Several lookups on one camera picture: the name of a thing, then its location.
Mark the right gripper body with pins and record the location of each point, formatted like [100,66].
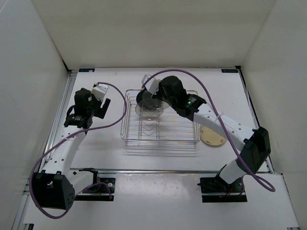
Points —
[161,94]

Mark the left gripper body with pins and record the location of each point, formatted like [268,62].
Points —
[96,104]

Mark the clear glass plate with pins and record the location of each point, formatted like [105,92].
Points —
[153,104]
[146,112]

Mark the black round plate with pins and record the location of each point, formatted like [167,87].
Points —
[142,97]

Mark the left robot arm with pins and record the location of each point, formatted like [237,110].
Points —
[56,186]

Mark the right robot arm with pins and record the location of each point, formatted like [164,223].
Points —
[252,146]

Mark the beige ceramic plate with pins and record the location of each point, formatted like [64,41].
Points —
[210,137]

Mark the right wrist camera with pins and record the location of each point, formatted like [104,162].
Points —
[151,83]

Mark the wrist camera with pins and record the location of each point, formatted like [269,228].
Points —
[151,83]
[99,90]

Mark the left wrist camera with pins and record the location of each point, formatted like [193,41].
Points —
[99,90]

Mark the chrome wire dish rack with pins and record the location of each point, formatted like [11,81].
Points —
[168,128]

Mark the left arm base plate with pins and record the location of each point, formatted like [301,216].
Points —
[102,192]

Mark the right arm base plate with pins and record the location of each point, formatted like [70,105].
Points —
[214,191]

